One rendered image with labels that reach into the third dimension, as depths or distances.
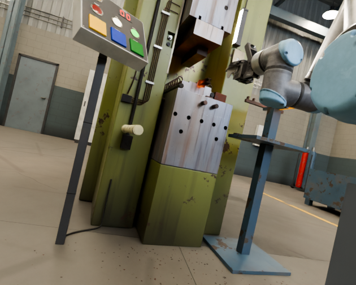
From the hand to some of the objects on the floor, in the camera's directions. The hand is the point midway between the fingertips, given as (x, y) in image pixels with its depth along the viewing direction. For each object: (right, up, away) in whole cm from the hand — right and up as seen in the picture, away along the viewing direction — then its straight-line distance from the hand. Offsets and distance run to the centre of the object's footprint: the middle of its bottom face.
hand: (231, 70), depth 106 cm
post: (-84, -83, +2) cm, 118 cm away
